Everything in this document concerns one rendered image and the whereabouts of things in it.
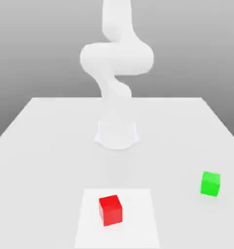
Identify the small green cube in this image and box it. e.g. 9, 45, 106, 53
200, 171, 221, 197

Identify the small red cube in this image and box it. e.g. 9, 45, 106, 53
99, 195, 123, 227

